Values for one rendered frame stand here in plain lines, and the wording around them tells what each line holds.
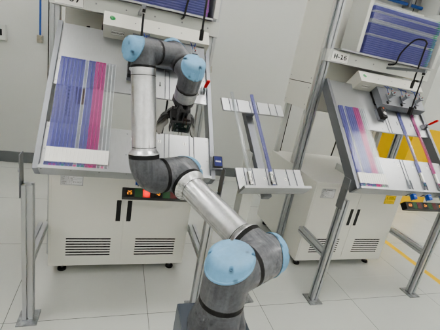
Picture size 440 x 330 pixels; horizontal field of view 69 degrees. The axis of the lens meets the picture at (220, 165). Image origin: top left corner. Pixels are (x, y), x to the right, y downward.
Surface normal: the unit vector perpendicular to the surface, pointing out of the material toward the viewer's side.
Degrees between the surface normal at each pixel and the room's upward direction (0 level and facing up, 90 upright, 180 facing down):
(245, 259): 7
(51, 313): 0
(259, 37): 90
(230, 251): 7
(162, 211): 90
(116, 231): 90
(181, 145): 48
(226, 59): 90
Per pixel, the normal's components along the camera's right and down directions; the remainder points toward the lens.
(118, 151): 0.32, -0.37
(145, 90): 0.33, 0.16
